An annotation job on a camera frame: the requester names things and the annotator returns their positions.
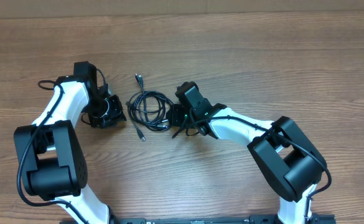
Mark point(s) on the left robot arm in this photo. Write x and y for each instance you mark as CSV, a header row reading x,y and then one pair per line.
x,y
52,167

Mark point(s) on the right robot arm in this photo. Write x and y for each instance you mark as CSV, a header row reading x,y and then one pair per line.
x,y
290,163

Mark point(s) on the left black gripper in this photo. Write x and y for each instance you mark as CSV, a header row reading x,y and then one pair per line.
x,y
116,113

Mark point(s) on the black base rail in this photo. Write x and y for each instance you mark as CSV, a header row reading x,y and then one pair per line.
x,y
197,221

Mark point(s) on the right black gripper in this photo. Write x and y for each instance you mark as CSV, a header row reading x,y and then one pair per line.
x,y
174,116

